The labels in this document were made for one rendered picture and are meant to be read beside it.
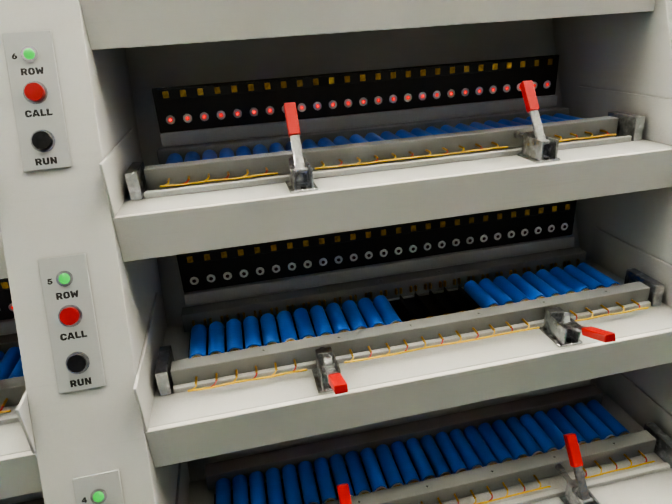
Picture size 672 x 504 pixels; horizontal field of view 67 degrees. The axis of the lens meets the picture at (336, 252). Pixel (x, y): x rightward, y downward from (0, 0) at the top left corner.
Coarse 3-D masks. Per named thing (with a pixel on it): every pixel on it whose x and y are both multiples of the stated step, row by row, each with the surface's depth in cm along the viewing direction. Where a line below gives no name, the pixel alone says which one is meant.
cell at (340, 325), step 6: (330, 306) 63; (336, 306) 63; (330, 312) 62; (336, 312) 61; (330, 318) 61; (336, 318) 60; (342, 318) 60; (336, 324) 59; (342, 324) 59; (336, 330) 58; (342, 330) 58; (348, 330) 58
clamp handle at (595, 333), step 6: (564, 318) 56; (564, 324) 56; (570, 324) 55; (576, 324) 55; (576, 330) 54; (582, 330) 52; (588, 330) 51; (594, 330) 51; (600, 330) 51; (588, 336) 52; (594, 336) 51; (600, 336) 50; (606, 336) 49; (612, 336) 49; (606, 342) 49
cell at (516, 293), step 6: (498, 276) 67; (498, 282) 66; (504, 282) 66; (510, 282) 66; (504, 288) 65; (510, 288) 64; (516, 288) 64; (510, 294) 64; (516, 294) 63; (522, 294) 62; (516, 300) 62; (522, 300) 62
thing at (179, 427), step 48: (240, 288) 65; (288, 288) 66; (528, 336) 58; (624, 336) 57; (144, 384) 49; (240, 384) 53; (288, 384) 53; (384, 384) 52; (432, 384) 53; (480, 384) 54; (528, 384) 55; (192, 432) 49; (240, 432) 50; (288, 432) 51
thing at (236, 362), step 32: (608, 288) 62; (640, 288) 61; (416, 320) 58; (448, 320) 57; (480, 320) 58; (512, 320) 59; (576, 320) 58; (224, 352) 54; (256, 352) 54; (288, 352) 54; (352, 352) 55; (224, 384) 52
